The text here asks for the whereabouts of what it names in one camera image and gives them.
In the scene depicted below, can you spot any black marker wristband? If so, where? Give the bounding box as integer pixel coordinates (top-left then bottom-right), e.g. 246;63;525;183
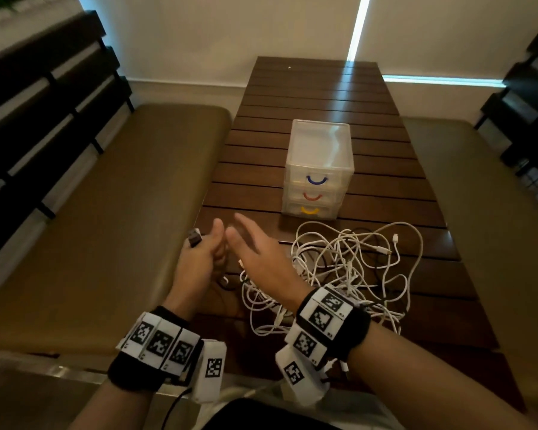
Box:
285;285;372;368
107;305;205;394

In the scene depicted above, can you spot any clear drawer yellow handle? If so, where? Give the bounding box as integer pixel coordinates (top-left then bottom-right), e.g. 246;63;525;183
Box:
281;199;341;221

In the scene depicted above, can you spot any clear plastic three-drawer organiser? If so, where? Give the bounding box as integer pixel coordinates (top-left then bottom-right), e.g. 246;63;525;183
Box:
281;119;355;221

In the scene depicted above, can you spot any brown bench cushion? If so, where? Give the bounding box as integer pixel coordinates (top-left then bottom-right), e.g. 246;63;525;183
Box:
403;116;538;399
0;103;232;354

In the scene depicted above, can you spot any brown slatted wooden table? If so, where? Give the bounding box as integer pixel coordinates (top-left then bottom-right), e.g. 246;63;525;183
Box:
189;56;528;413

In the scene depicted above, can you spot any clear drawer blue handle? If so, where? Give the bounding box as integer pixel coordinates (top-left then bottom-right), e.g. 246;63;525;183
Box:
285;164;354;191

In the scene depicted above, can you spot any person's left hand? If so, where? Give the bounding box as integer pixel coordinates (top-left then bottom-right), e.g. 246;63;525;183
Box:
163;218;228;321

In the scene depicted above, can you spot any clear drawer red handle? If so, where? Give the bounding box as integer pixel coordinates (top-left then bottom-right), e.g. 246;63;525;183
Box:
282;183;349;207

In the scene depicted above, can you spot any person's right hand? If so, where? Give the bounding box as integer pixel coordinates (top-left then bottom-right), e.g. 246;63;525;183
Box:
224;213;314;312

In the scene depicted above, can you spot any person's black garment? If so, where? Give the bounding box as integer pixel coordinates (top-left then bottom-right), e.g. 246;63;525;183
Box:
201;398;341;430

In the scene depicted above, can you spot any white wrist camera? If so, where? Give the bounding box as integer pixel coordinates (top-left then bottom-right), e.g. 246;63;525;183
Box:
276;344;332;407
191;339;228;404

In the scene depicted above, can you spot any tangle of white cables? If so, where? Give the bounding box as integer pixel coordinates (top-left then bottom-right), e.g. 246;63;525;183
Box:
238;220;424;336

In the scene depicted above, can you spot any black and white slatted planter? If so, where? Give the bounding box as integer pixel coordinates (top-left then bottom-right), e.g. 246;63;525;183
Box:
0;0;84;59

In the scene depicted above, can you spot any wall light strip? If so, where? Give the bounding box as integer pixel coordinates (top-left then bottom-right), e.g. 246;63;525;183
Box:
346;0;372;62
382;75;506;89

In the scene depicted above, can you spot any thin black camera cable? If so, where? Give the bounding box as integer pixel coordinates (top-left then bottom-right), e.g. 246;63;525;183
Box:
161;387;194;430

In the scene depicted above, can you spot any black USB cable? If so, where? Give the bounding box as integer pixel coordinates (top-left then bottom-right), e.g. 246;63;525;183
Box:
187;228;241;293

